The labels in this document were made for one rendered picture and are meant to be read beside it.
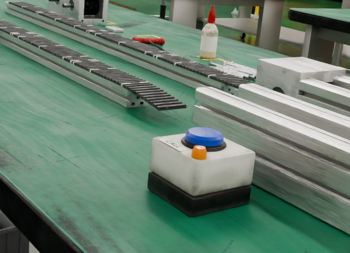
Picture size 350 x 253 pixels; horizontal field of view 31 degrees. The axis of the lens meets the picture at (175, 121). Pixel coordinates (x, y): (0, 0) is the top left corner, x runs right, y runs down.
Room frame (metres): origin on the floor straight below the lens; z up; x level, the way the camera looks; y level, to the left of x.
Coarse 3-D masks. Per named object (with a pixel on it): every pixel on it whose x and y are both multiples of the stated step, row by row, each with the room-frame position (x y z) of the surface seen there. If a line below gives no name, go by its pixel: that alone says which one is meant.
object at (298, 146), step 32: (224, 96) 0.75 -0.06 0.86; (256, 96) 0.80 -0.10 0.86; (288, 96) 0.78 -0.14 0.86; (224, 128) 0.73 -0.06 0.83; (256, 128) 0.70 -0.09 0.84; (288, 128) 0.65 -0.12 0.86; (320, 128) 0.71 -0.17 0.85; (256, 160) 0.68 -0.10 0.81; (288, 160) 0.65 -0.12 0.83; (320, 160) 0.61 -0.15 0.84; (288, 192) 0.64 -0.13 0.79; (320, 192) 0.61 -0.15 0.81
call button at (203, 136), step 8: (192, 128) 0.64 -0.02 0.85; (200, 128) 0.65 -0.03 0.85; (208, 128) 0.65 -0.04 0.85; (192, 136) 0.62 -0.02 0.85; (200, 136) 0.62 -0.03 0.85; (208, 136) 0.62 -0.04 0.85; (216, 136) 0.62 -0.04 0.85; (200, 144) 0.62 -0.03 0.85; (208, 144) 0.62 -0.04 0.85; (216, 144) 0.62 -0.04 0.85
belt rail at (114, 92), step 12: (0, 36) 1.38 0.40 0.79; (12, 36) 1.31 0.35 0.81; (12, 48) 1.31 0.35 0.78; (24, 48) 1.28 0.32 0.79; (36, 48) 1.22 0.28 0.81; (36, 60) 1.22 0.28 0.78; (48, 60) 1.19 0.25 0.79; (60, 60) 1.14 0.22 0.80; (60, 72) 1.13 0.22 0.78; (72, 72) 1.11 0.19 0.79; (84, 72) 1.06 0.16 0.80; (84, 84) 1.06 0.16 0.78; (96, 84) 1.04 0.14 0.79; (108, 84) 1.00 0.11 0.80; (108, 96) 1.00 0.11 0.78; (120, 96) 0.98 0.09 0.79; (132, 96) 0.96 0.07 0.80
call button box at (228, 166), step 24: (168, 144) 0.62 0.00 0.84; (192, 144) 0.62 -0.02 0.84; (168, 168) 0.61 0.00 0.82; (192, 168) 0.58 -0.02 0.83; (216, 168) 0.60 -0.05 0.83; (240, 168) 0.62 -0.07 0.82; (168, 192) 0.61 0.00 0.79; (192, 192) 0.58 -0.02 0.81; (216, 192) 0.60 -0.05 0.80; (240, 192) 0.62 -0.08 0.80; (192, 216) 0.58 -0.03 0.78
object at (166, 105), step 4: (152, 104) 0.90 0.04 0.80; (156, 104) 0.90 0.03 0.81; (160, 104) 0.90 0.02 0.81; (164, 104) 0.90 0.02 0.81; (168, 104) 0.91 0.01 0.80; (172, 104) 0.91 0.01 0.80; (176, 104) 0.91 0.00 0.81; (180, 104) 0.91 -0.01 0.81; (184, 104) 0.92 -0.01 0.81; (156, 108) 0.89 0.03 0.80; (160, 108) 0.89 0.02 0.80; (164, 108) 0.89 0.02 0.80; (168, 108) 0.89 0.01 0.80; (172, 108) 0.90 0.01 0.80; (176, 108) 0.90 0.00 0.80; (180, 108) 0.91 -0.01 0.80
